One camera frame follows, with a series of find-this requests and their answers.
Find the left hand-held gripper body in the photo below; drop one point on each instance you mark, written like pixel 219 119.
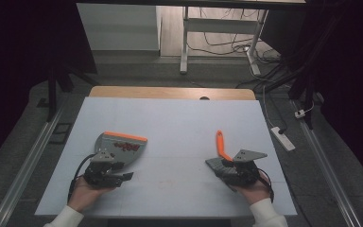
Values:
pixel 102 170

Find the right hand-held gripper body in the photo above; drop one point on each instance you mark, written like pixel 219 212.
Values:
pixel 245 170

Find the gray dustpan with orange edge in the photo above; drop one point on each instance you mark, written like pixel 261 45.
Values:
pixel 123 148

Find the pile of red and green beans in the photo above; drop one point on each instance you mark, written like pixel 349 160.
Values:
pixel 126 146

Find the person's right hand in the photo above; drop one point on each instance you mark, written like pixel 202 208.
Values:
pixel 255 192

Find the person's left hand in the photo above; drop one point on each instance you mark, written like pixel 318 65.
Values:
pixel 85 195

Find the white power strip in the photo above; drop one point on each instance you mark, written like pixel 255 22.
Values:
pixel 283 138

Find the white table cover sheet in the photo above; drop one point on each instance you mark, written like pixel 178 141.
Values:
pixel 176 126

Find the small white plug adapter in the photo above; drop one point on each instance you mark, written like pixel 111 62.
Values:
pixel 300 113

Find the wooden table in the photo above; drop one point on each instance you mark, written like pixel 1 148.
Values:
pixel 157 93

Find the black tripod stand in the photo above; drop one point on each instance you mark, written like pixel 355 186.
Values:
pixel 302 82

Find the white cabinet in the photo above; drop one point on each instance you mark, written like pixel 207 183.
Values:
pixel 119 28

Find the metal floor rail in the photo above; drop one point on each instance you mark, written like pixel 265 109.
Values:
pixel 25 167
pixel 327 167

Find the white metal desk frame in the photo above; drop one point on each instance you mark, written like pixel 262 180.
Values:
pixel 220 25

